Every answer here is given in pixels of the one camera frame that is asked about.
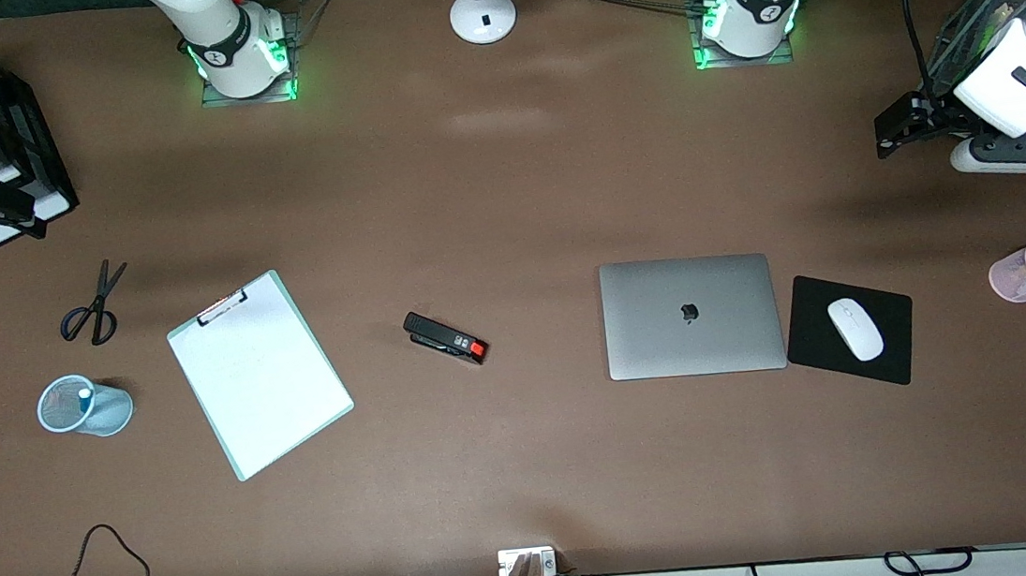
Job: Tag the white clipboard with paper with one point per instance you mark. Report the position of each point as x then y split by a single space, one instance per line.
273 386

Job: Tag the black scissors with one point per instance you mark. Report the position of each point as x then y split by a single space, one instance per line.
97 314

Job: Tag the black stapler with red tip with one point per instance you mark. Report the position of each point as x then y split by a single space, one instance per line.
447 337

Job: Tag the black mouse pad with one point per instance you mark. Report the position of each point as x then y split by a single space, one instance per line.
809 335

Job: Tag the blue mesh pen cup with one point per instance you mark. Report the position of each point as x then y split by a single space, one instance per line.
111 413

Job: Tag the blue marker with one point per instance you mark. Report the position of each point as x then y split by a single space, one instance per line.
86 394

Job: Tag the silver laptop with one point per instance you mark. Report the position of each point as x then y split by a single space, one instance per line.
693 318

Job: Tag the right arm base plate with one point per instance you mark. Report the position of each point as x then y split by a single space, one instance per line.
217 98

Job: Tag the white small box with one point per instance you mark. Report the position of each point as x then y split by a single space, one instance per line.
511 559

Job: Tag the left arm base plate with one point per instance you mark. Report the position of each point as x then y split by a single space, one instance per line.
713 64

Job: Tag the white computer mouse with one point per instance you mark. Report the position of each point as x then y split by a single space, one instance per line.
856 330

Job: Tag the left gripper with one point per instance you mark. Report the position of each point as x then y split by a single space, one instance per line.
937 112

